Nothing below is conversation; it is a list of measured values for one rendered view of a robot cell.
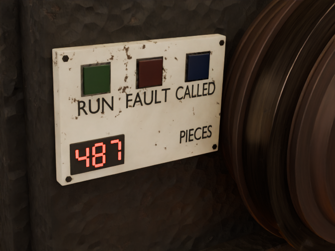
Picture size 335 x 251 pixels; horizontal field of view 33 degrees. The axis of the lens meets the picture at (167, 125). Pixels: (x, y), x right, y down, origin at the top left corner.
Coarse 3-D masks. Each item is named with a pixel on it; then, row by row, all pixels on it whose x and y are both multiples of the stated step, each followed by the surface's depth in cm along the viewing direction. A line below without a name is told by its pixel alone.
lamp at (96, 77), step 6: (90, 66) 71; (96, 66) 71; (102, 66) 71; (108, 66) 72; (84, 72) 70; (90, 72) 71; (96, 72) 71; (102, 72) 71; (108, 72) 72; (84, 78) 70; (90, 78) 71; (96, 78) 71; (102, 78) 72; (108, 78) 72; (84, 84) 71; (90, 84) 71; (96, 84) 72; (102, 84) 72; (108, 84) 72; (84, 90) 71; (90, 90) 71; (96, 90) 72; (102, 90) 72; (108, 90) 73
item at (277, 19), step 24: (288, 0) 85; (264, 24) 84; (240, 48) 85; (264, 48) 77; (240, 72) 84; (240, 96) 78; (240, 120) 79; (240, 144) 80; (240, 168) 82; (240, 192) 84
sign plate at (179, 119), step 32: (64, 64) 69; (96, 64) 71; (128, 64) 74; (64, 96) 70; (96, 96) 73; (128, 96) 75; (160, 96) 78; (192, 96) 81; (64, 128) 72; (96, 128) 74; (128, 128) 77; (160, 128) 80; (192, 128) 83; (64, 160) 73; (96, 160) 75; (128, 160) 79; (160, 160) 82
